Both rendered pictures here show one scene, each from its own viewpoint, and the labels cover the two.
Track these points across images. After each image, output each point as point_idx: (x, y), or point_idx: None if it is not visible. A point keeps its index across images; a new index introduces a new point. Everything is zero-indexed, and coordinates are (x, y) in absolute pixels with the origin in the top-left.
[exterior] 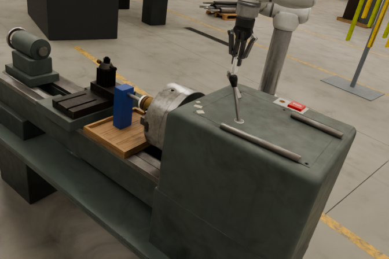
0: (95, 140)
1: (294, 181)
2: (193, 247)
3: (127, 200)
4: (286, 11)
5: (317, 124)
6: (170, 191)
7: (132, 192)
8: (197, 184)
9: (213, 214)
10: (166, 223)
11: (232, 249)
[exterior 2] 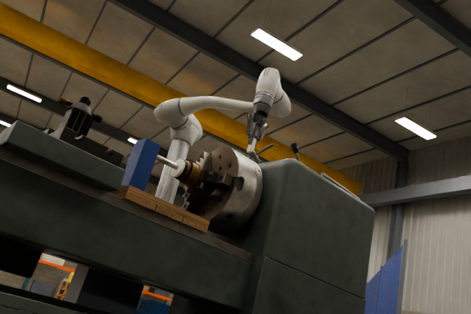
0: (153, 208)
1: (368, 211)
2: None
3: None
4: (195, 126)
5: None
6: (284, 253)
7: (202, 294)
8: (310, 234)
9: (322, 265)
10: (274, 306)
11: (336, 299)
